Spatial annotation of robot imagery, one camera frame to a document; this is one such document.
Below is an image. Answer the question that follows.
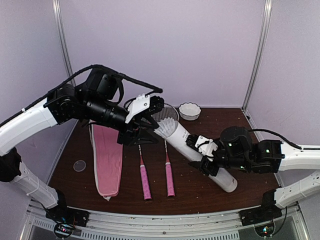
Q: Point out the pink racket bag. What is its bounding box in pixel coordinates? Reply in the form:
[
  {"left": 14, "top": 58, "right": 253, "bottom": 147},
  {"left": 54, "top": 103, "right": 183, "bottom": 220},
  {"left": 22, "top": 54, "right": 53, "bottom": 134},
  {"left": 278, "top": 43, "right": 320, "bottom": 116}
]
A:
[{"left": 89, "top": 124, "right": 123, "bottom": 201}]

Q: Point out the white shuttlecock tube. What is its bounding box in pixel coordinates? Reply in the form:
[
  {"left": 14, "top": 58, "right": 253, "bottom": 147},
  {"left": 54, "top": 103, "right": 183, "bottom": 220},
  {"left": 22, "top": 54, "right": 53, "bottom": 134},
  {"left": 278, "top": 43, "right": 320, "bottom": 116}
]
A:
[{"left": 166, "top": 122, "right": 238, "bottom": 193}]

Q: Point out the pink badminton racket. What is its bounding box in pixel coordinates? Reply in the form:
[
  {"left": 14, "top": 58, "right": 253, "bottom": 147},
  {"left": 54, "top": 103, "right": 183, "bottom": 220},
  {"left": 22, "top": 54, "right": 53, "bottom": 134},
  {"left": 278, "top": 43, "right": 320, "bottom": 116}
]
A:
[
  {"left": 138, "top": 145, "right": 152, "bottom": 201},
  {"left": 152, "top": 103, "right": 179, "bottom": 198}
]

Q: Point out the clear tube lid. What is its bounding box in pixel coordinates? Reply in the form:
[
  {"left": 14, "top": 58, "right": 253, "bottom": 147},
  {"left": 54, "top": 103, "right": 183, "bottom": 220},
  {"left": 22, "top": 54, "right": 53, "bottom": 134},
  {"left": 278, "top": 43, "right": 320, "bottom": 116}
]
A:
[{"left": 73, "top": 160, "right": 87, "bottom": 173}]

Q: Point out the white feather shuttlecock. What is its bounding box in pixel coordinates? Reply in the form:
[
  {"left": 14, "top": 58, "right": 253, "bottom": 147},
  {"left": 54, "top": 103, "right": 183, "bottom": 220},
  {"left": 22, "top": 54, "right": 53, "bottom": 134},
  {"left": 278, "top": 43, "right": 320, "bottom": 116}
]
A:
[{"left": 159, "top": 117, "right": 179, "bottom": 135}]

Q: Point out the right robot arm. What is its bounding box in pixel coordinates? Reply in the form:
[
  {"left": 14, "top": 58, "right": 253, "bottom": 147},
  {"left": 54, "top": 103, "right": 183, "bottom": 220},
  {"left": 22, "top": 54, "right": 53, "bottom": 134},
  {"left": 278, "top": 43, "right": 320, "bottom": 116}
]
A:
[{"left": 185, "top": 126, "right": 320, "bottom": 221}]

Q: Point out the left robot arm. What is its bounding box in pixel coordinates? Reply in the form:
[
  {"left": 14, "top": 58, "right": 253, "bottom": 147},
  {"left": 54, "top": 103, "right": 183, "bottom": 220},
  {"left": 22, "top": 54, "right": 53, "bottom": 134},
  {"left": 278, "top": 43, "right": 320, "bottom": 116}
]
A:
[{"left": 0, "top": 64, "right": 164, "bottom": 222}]

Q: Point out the white scalloped bowl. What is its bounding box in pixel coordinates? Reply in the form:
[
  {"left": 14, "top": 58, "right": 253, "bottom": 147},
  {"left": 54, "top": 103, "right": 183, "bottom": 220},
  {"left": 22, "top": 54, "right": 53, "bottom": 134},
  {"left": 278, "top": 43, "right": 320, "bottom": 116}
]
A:
[{"left": 178, "top": 102, "right": 202, "bottom": 121}]

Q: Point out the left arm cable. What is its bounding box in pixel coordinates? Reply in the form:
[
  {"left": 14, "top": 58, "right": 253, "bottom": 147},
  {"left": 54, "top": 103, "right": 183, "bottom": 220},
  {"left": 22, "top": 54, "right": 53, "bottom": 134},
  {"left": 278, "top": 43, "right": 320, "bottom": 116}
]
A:
[{"left": 46, "top": 63, "right": 164, "bottom": 101}]

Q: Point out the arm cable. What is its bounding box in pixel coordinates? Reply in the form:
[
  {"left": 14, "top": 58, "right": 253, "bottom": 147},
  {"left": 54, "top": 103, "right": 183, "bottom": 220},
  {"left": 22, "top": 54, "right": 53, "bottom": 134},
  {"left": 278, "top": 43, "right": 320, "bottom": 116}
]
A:
[
  {"left": 46, "top": 63, "right": 164, "bottom": 101},
  {"left": 247, "top": 128, "right": 305, "bottom": 151}
]

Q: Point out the metal base rail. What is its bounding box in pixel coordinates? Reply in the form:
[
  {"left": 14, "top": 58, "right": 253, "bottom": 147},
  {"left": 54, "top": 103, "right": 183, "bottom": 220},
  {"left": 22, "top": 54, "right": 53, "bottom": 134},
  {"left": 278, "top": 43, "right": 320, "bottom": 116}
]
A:
[{"left": 21, "top": 197, "right": 310, "bottom": 240}]

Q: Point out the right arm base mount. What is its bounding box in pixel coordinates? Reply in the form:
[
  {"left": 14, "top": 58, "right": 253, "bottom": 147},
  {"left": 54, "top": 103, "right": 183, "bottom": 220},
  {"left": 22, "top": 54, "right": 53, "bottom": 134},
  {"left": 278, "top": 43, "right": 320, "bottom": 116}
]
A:
[{"left": 239, "top": 206, "right": 282, "bottom": 239}]

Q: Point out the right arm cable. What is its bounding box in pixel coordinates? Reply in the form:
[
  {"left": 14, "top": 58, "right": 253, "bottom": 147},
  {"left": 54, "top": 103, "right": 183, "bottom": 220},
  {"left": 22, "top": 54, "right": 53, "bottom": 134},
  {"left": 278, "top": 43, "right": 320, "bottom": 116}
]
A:
[{"left": 247, "top": 128, "right": 305, "bottom": 151}]

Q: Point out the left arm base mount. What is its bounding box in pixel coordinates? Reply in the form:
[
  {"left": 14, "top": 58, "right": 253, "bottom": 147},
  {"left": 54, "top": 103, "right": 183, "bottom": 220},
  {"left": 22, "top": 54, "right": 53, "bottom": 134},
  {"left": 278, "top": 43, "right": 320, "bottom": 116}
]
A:
[{"left": 44, "top": 207, "right": 90, "bottom": 239}]

